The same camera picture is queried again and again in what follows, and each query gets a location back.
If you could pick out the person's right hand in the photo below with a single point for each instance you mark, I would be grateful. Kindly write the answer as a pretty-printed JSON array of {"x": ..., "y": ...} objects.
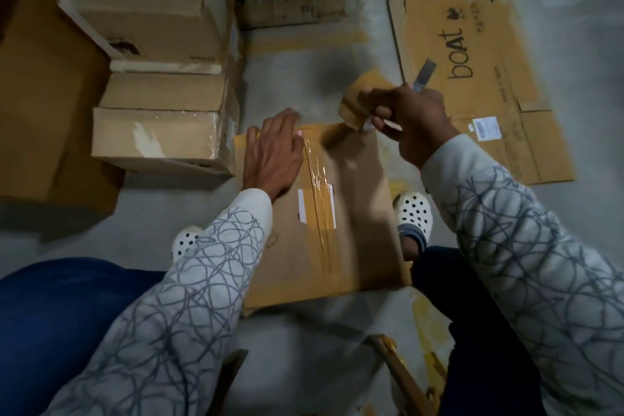
[{"x": 414, "y": 118}]

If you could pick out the person's left hand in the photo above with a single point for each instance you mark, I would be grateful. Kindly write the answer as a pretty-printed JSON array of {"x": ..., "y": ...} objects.
[{"x": 273, "y": 157}]

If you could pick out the brown packing tape roll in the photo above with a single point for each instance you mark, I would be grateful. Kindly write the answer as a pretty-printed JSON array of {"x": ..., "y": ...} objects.
[{"x": 363, "y": 97}]

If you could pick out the brown cardboard sheet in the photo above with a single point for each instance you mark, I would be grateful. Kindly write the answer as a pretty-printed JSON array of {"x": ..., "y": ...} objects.
[{"x": 478, "y": 50}]

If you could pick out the small cardboard box being taped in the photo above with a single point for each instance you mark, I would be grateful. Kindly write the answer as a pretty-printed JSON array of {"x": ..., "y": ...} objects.
[
  {"x": 166, "y": 123},
  {"x": 361, "y": 226}
]

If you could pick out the cardboard box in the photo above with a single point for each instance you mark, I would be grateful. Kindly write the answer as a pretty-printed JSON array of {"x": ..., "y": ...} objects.
[{"x": 156, "y": 1}]

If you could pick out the large black-label cardboard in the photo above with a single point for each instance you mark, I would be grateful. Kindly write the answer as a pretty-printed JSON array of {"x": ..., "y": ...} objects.
[{"x": 49, "y": 118}]

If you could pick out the person's right forearm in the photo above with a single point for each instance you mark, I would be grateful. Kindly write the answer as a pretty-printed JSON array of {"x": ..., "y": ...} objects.
[{"x": 536, "y": 265}]

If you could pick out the person's left forearm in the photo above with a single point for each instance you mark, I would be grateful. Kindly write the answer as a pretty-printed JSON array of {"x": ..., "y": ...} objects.
[{"x": 175, "y": 323}]

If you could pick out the person's right white clog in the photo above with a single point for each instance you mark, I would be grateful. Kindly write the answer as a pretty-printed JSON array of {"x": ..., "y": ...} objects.
[{"x": 414, "y": 211}]

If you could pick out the person's white clog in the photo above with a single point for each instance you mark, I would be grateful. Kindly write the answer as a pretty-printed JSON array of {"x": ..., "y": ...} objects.
[
  {"x": 185, "y": 240},
  {"x": 414, "y": 211}
]

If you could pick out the person's left white clog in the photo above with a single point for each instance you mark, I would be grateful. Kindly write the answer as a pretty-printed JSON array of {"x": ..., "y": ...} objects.
[{"x": 185, "y": 240}]

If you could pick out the person's blue trousers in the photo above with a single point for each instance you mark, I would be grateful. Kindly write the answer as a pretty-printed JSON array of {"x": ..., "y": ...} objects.
[{"x": 68, "y": 333}]

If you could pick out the brown plastic-wrapped stool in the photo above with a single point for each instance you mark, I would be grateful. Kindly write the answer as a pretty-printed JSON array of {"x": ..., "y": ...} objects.
[{"x": 405, "y": 377}]

